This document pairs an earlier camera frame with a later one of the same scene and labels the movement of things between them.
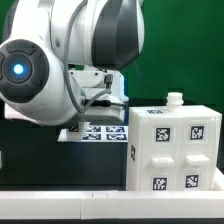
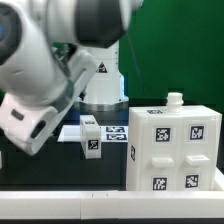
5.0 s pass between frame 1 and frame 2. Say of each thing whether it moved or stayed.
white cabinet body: stayed
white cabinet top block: moved
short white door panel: stayed
